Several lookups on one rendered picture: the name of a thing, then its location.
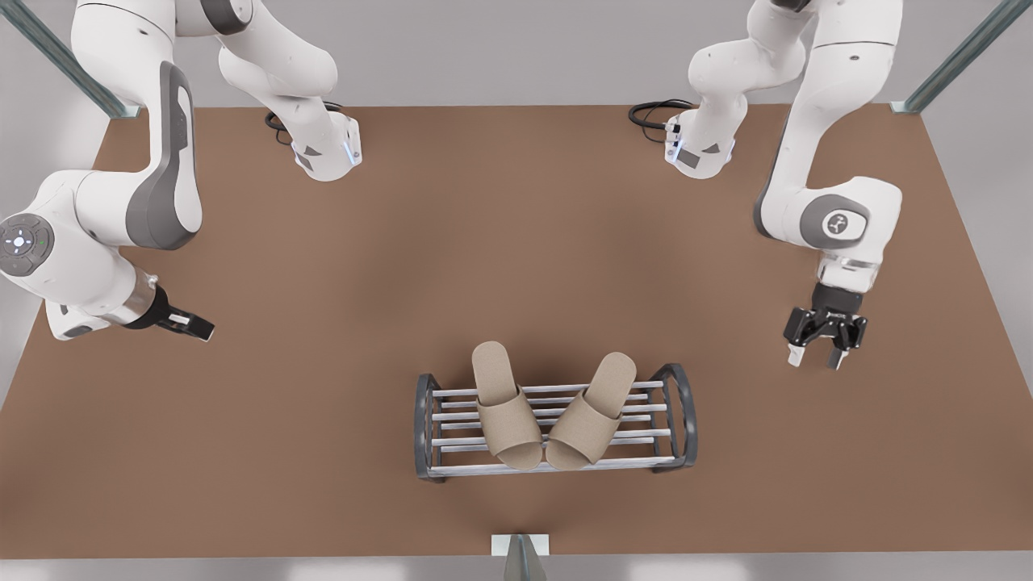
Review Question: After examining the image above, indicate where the grey metal shoe rack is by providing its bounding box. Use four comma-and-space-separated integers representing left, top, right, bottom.
414, 363, 699, 483

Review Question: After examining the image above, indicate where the beige slipper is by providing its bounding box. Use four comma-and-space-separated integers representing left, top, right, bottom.
471, 341, 543, 469
546, 352, 638, 471

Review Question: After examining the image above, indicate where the black cable loop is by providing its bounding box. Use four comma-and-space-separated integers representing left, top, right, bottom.
265, 101, 345, 148
628, 99, 696, 146

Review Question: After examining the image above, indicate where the silver frame post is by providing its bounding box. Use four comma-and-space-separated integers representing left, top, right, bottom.
890, 0, 1033, 115
491, 533, 550, 581
0, 0, 141, 119

